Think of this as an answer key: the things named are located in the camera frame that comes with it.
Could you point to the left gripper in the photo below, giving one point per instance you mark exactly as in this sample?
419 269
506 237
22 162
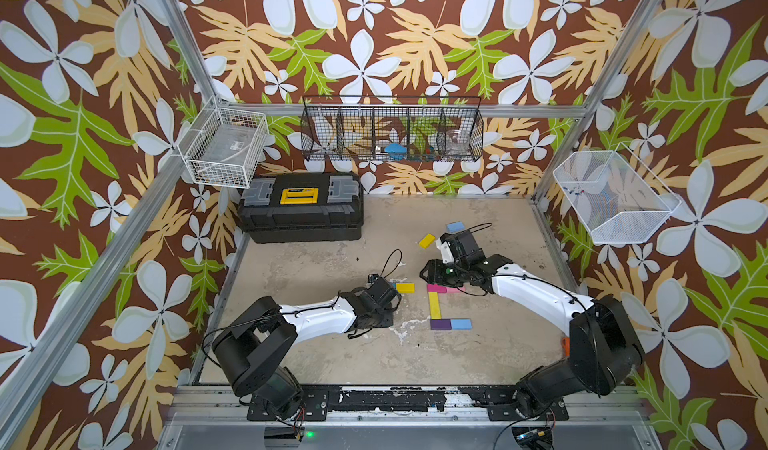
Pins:
388 321

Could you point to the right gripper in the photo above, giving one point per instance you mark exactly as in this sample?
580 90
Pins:
433 273

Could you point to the magenta block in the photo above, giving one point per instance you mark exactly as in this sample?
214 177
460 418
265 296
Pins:
432 288

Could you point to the small yellow block top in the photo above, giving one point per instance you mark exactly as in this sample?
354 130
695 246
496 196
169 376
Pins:
427 240

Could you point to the long yellow block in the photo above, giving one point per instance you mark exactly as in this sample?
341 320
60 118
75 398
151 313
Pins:
434 306

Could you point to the light blue block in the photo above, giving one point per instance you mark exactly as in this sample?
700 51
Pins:
461 324
455 227

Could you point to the purple block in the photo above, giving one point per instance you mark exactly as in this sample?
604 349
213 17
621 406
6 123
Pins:
440 324

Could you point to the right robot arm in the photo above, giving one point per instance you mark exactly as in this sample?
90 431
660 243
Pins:
604 347

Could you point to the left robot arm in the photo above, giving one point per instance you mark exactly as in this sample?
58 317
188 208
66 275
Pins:
250 350

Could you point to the blue object in basket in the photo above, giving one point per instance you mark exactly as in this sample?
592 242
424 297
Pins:
396 151

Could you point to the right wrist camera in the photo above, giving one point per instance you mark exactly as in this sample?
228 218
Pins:
445 251

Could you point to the orange handled tool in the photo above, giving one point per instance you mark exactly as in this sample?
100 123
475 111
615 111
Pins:
566 346

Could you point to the black toolbox yellow handle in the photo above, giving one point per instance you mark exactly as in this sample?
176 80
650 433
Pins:
303 207

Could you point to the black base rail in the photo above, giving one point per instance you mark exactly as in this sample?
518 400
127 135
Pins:
319 400

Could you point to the black wire basket rear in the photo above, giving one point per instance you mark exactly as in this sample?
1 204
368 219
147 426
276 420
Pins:
432 128

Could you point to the white wire basket right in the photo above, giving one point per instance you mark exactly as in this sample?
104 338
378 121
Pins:
616 195

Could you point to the white wire basket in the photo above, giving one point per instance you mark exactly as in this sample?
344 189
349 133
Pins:
223 144
616 195

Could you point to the white wire basket left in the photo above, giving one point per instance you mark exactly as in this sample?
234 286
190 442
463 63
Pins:
223 144

